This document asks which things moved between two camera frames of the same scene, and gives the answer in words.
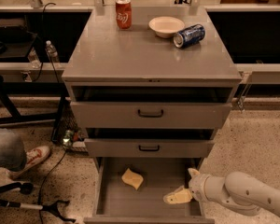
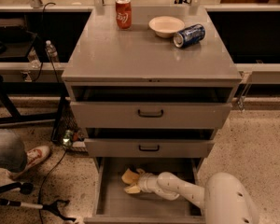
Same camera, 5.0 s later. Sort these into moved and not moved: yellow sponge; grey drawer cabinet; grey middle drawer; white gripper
Moved: white gripper
Not moved: grey middle drawer; yellow sponge; grey drawer cabinet
